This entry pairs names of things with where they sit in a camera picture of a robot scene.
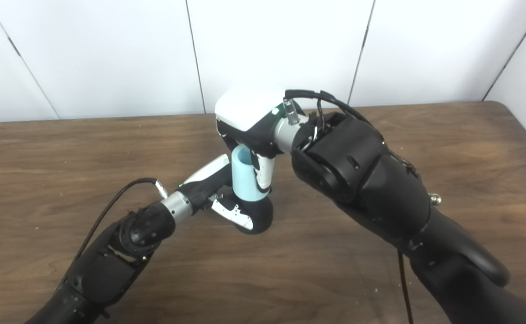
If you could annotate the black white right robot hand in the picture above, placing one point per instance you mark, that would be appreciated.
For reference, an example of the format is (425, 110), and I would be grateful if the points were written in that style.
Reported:
(249, 112)

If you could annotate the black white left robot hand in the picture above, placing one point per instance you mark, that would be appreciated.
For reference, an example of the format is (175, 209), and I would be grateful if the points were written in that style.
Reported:
(206, 180)

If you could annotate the black funnel-shaped nozzle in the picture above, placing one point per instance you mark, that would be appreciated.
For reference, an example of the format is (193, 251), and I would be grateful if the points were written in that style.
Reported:
(260, 216)

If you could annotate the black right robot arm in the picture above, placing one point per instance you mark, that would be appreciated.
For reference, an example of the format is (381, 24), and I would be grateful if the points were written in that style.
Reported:
(380, 189)

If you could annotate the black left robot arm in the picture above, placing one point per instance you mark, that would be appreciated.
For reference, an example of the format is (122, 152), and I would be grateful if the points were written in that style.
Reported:
(110, 261)

